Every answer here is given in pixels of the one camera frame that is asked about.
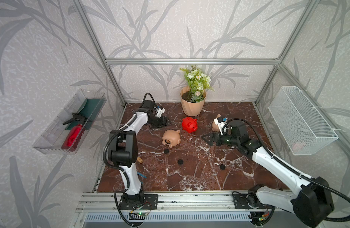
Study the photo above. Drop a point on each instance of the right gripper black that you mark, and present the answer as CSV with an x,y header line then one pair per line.
x,y
212,136

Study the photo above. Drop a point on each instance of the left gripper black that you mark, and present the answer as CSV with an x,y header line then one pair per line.
x,y
161,124

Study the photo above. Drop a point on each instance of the red piggy bank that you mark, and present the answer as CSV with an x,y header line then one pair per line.
x,y
189,125

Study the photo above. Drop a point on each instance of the beige piggy bank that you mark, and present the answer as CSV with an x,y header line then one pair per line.
x,y
215,126
171,138

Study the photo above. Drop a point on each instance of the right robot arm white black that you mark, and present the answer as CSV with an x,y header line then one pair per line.
x,y
308,198

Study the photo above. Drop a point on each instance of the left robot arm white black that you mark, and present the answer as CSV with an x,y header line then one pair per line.
x,y
121,150

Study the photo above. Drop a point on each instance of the beige flower pot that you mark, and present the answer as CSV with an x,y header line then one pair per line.
x,y
191,109

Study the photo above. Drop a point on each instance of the green white artificial plant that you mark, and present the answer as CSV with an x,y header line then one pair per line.
x,y
198,83

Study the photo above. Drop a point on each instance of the green cloth in tray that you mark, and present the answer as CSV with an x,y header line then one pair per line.
x,y
86,115

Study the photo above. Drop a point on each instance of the pink object in basket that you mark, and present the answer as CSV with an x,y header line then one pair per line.
x,y
298,146

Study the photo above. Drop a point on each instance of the red spray bottle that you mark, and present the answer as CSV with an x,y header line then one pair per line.
x,y
73,138

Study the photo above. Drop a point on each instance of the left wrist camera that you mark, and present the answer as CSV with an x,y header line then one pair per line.
x,y
159,110

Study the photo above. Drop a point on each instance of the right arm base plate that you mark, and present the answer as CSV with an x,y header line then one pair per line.
x,y
246,201

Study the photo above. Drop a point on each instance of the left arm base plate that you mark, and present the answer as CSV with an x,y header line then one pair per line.
x,y
147,201

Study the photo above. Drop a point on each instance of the clear plastic wall tray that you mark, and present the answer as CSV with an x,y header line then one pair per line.
x,y
52,139

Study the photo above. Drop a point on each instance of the white wire basket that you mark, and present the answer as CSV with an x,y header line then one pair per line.
x,y
300,121

